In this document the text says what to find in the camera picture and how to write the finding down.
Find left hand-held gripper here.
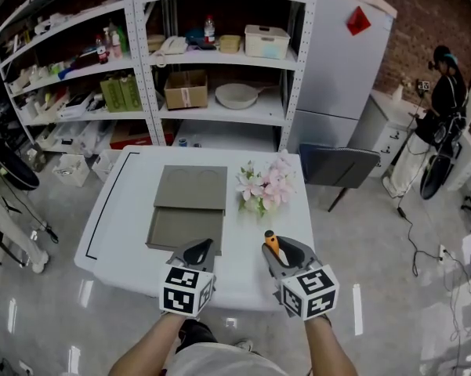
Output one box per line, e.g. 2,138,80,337
159,237,217,319

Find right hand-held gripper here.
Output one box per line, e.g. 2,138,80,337
261,235,340,322

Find orange-handled screwdriver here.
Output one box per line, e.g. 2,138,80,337
263,230,281,257

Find grey drawer box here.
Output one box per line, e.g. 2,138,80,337
145,164,229,256

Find person's left forearm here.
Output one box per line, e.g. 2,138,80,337
107,311,190,376

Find person's right forearm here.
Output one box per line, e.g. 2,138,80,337
303,314,360,376

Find red cardboard box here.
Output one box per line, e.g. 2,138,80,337
109,120,176,150

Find brown cardboard box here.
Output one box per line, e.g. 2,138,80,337
163,69,210,111

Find pink flower bouquet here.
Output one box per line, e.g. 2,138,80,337
234,150,298,219

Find person's dark shoe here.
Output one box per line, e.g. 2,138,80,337
177,318,217,353

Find grey chair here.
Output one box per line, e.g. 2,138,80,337
299,143,382,213

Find black tape line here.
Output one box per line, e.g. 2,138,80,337
85,151,141,261

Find person's light shorts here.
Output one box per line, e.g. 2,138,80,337
164,341,292,376

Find white slotted storage basket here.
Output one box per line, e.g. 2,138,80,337
52,153,92,188
91,148,123,184

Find white drawer cabinet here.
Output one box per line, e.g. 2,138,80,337
347,89,418,179

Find beige frying pan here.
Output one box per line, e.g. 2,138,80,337
214,82,280,111

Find green carton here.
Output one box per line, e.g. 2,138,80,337
119,74,144,113
100,77,125,114

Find white refrigerator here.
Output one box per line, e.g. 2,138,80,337
285,0,395,155

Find white metal shelving unit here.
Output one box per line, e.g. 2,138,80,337
131,0,323,153
0,0,161,154

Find white telephone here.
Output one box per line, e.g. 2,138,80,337
152,35,190,67

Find white plastic basket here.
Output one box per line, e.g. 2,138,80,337
244,23,292,60

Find small beige basket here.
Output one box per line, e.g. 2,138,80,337
218,34,242,55

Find blue bowl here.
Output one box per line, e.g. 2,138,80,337
184,27,207,47

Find pink spray bottle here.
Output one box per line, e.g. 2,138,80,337
109,27,124,60

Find red-label drink bottle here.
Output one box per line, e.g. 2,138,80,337
94,34,111,66

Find red-capped water bottle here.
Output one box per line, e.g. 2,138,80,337
203,13,217,46

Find red diamond sticker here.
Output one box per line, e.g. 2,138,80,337
346,5,372,37

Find black floor cable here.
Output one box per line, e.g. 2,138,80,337
396,193,462,278

